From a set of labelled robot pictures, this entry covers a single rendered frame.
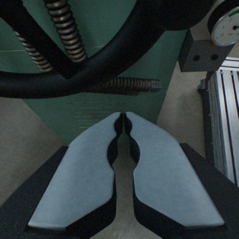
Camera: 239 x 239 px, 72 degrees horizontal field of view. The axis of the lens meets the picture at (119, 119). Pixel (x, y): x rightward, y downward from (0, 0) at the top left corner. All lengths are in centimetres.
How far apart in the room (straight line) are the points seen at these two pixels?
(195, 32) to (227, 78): 56
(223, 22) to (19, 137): 99
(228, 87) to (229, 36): 55
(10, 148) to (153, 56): 88
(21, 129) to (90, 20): 84
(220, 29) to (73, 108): 44
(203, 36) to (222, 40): 4
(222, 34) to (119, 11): 17
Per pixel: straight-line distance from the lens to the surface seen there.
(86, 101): 53
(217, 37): 33
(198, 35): 36
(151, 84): 32
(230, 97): 84
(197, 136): 96
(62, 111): 60
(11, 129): 111
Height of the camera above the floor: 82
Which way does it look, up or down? 62 degrees down
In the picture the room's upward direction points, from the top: 5 degrees counter-clockwise
